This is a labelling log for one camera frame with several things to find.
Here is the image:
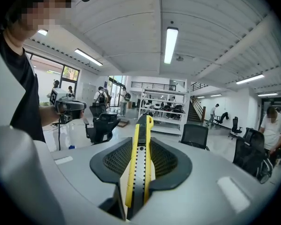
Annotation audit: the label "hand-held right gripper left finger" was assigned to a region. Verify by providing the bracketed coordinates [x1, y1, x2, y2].
[49, 137, 133, 220]

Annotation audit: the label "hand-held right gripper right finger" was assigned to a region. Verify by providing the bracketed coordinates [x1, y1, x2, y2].
[128, 137, 280, 225]

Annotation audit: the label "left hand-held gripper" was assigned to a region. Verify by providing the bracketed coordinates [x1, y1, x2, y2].
[50, 87, 87, 124]

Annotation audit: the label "person's left forearm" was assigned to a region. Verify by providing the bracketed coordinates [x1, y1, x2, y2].
[39, 104, 60, 127]

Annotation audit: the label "grey lockers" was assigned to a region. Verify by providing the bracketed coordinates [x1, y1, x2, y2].
[81, 83, 97, 103]

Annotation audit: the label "black office chair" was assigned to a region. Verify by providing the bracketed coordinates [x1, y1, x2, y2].
[233, 127, 266, 177]
[83, 112, 121, 145]
[214, 112, 230, 125]
[228, 116, 243, 141]
[89, 103, 107, 123]

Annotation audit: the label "glass entrance door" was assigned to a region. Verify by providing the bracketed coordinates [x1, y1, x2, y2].
[108, 75, 127, 108]

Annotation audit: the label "black framed window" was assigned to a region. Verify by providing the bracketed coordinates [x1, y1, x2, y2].
[25, 52, 81, 107]

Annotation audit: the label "wooden platform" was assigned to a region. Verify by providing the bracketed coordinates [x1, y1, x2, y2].
[117, 118, 130, 128]

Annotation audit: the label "black mesh armchair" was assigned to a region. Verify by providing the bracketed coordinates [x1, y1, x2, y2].
[179, 123, 210, 151]

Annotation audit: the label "person's black shirt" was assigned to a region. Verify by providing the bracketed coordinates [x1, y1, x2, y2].
[0, 31, 46, 143]

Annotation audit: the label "black white striped bag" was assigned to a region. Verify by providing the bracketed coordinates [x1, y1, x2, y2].
[256, 158, 275, 185]

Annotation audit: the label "dark staircase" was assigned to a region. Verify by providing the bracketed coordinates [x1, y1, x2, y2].
[187, 96, 206, 124]

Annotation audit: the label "white shelf unit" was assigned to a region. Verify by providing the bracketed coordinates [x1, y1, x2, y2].
[138, 88, 188, 136]

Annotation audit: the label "black mezzanine railing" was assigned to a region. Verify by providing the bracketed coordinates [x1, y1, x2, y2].
[131, 81, 177, 92]

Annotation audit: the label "person's head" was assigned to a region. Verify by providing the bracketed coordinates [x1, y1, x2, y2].
[2, 0, 73, 48]

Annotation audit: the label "dark door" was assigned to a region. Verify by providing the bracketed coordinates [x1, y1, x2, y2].
[261, 97, 281, 117]

